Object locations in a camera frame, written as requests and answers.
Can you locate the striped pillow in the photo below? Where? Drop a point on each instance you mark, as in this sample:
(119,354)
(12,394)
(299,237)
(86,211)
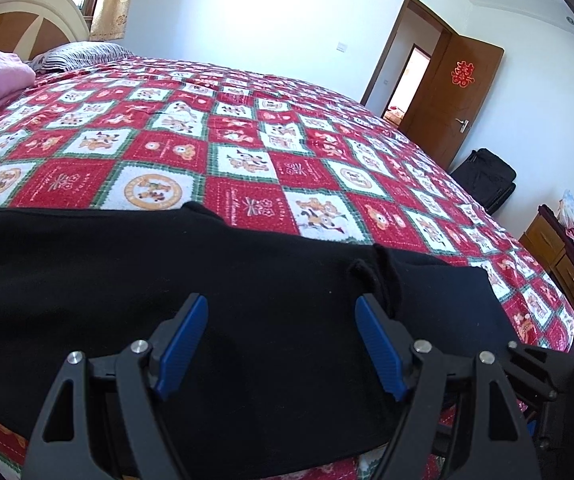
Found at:
(82,55)

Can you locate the brown wooden door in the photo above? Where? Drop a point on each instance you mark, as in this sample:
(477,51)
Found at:
(447,125)

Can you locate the brown wooden cabinet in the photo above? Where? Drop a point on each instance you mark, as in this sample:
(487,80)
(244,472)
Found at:
(547,245)

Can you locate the cream wooden bed headboard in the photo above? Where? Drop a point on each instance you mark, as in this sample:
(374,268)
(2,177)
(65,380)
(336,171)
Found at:
(52,10)

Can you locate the black pants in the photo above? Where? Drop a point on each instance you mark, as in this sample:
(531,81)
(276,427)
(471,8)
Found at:
(267,335)

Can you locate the yellow curtain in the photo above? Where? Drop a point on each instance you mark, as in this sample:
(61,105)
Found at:
(117,0)

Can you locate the red paper door decoration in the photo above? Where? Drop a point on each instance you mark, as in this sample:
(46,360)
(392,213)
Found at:
(463,74)

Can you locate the brown door frame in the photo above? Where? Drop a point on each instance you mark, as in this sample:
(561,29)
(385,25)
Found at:
(392,35)

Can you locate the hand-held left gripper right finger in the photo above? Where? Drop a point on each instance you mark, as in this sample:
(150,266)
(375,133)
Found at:
(382,350)

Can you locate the black suitcase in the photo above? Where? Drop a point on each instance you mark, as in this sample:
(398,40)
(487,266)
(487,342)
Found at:
(487,180)

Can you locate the red printed bedspread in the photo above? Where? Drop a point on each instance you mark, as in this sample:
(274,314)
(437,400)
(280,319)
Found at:
(267,135)

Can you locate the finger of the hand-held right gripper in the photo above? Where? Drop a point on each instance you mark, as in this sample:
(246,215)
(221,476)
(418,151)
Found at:
(537,365)

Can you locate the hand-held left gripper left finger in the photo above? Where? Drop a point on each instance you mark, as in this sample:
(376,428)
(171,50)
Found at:
(182,345)

